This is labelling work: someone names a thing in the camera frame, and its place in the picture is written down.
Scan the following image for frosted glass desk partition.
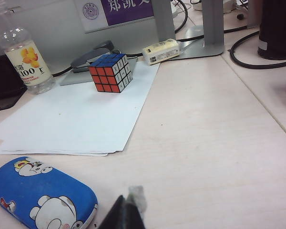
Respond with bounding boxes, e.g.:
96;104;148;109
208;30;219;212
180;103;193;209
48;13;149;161
0;0;159;78

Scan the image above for blue cartoon glasses case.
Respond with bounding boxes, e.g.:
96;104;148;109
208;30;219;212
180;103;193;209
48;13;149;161
0;156;98;229

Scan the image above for black rectangular pad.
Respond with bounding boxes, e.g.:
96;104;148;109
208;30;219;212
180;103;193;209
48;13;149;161
0;54;29;113

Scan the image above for Rubik's cube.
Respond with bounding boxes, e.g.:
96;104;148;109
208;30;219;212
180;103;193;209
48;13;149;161
88;53;134;94

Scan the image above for purple and white name plate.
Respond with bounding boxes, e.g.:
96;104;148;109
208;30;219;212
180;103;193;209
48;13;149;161
73;0;155;34

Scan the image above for grey stapler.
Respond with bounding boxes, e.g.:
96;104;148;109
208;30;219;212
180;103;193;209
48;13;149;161
70;40;121;73

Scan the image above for thin black cable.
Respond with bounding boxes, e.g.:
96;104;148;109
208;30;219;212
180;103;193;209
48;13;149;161
174;0;189;33

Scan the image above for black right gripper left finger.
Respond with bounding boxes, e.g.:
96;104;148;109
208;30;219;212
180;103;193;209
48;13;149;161
99;195;126;229

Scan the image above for black cylindrical container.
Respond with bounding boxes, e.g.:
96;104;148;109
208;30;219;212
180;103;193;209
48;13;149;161
257;0;286;60

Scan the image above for pale yellow tissue pack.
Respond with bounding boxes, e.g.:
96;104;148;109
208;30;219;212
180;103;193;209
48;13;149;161
142;38;181;66

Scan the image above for white paper sheets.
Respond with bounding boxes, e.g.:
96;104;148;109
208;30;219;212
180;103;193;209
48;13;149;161
0;61;161;157

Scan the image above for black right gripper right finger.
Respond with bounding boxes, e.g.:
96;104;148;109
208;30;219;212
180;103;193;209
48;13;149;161
125;185;148;229

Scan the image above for clear C100 drink bottle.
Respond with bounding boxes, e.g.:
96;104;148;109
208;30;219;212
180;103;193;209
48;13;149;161
0;26;57;95

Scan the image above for thick black looped cable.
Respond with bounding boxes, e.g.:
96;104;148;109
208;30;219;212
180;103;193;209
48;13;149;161
230;30;286;70

